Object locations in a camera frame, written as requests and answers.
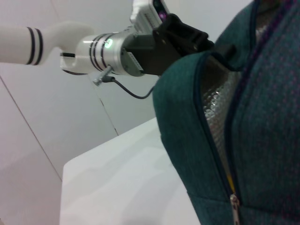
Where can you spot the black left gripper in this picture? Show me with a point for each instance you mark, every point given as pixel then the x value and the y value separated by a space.
pixel 168 47

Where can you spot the dark teal insulated lunch bag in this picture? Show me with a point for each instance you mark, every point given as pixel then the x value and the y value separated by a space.
pixel 178 117

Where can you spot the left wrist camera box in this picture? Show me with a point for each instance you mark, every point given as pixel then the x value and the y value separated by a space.
pixel 147 14

